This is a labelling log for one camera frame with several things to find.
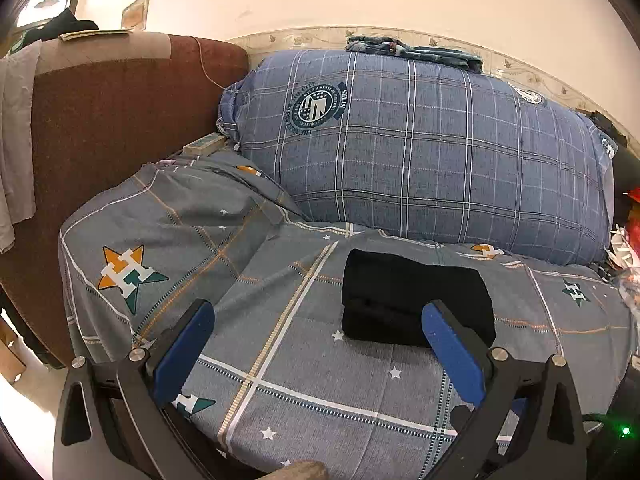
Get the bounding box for white hanging cloth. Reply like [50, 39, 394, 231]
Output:
[0, 40, 43, 254]

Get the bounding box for brown headboard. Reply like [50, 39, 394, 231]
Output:
[0, 31, 250, 368]

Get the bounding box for grey star print bedsheet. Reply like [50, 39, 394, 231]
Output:
[59, 152, 636, 480]

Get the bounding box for beige wall paper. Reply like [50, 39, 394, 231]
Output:
[121, 0, 151, 29]

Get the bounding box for brown framed picture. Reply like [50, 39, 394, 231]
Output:
[14, 0, 87, 31]

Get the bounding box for folded blue patterned clothes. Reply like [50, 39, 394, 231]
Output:
[346, 35, 484, 74]

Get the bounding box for cardboard box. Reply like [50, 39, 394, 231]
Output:
[0, 317, 27, 386]

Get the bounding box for dark clothes pile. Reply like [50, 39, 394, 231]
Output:
[20, 7, 99, 47]

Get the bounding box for blue plaid pillow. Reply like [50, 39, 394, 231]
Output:
[216, 49, 617, 266]

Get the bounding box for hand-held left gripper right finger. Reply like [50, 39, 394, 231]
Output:
[421, 300, 588, 480]

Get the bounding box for black pants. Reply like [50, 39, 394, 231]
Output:
[341, 248, 497, 347]

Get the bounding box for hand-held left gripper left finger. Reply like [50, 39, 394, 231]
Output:
[52, 299, 261, 480]

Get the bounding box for red white plastic bag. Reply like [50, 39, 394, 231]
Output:
[607, 195, 640, 311]

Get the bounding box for flat olive book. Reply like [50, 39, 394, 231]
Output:
[57, 30, 132, 42]

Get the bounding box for thin orange cord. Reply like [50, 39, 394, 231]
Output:
[194, 37, 227, 92]

